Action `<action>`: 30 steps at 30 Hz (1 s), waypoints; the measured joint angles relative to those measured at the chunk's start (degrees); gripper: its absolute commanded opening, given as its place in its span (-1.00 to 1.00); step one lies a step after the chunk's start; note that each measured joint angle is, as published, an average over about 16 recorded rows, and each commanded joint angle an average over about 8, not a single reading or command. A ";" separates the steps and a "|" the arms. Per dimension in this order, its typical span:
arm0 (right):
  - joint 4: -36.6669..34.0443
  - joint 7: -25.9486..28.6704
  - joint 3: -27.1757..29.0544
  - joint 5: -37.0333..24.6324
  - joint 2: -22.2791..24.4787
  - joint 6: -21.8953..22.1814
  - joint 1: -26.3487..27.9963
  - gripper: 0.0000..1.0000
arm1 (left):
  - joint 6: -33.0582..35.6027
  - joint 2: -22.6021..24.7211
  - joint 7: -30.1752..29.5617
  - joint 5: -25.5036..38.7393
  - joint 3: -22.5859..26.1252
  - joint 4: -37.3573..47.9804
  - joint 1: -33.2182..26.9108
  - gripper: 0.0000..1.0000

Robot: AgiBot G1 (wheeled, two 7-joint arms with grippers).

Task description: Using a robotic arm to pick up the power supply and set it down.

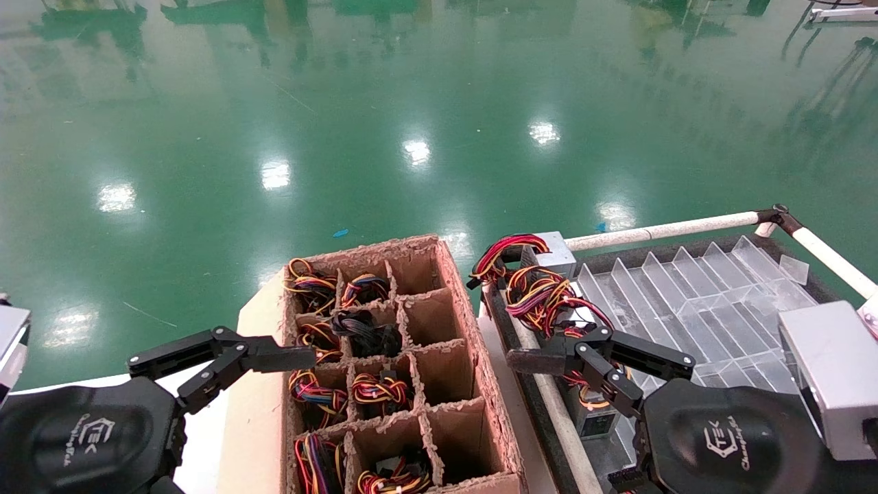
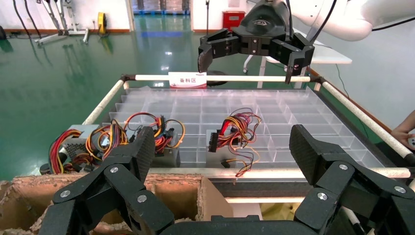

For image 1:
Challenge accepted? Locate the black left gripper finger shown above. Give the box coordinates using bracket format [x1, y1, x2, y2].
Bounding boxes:
[127, 326, 318, 416]

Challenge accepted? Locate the white stand base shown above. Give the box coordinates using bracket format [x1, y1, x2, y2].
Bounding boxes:
[808, 3, 878, 25]

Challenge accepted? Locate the flat tan cardboard sheet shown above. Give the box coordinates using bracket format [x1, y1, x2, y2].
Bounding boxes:
[216, 271, 289, 494]

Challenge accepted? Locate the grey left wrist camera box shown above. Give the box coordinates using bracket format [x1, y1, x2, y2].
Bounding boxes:
[0, 295, 32, 405]

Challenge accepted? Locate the power supply with red cables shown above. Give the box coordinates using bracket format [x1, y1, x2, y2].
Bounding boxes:
[468, 232, 578, 290]

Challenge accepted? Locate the clear acrylic divider tray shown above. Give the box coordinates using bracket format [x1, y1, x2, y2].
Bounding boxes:
[573, 235, 820, 474]

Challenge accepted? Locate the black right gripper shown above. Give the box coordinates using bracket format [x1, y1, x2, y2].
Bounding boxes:
[634, 381, 827, 494]

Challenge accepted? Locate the power supply with black cables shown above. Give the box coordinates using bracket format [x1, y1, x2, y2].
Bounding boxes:
[331, 309, 403, 358]

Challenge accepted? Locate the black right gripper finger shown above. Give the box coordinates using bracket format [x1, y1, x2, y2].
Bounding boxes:
[506, 326, 697, 419]

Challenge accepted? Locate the cardboard box with dividers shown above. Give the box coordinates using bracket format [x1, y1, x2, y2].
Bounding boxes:
[280, 235, 527, 494]

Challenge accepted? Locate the power supply with orange cables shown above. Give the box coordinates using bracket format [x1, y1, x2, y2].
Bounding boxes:
[506, 266, 613, 338]

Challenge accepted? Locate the black pipe corner connector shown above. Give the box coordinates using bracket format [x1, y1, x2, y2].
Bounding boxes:
[753, 203, 805, 237]

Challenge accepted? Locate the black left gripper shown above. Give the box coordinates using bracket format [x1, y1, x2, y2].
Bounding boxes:
[0, 376, 187, 494]

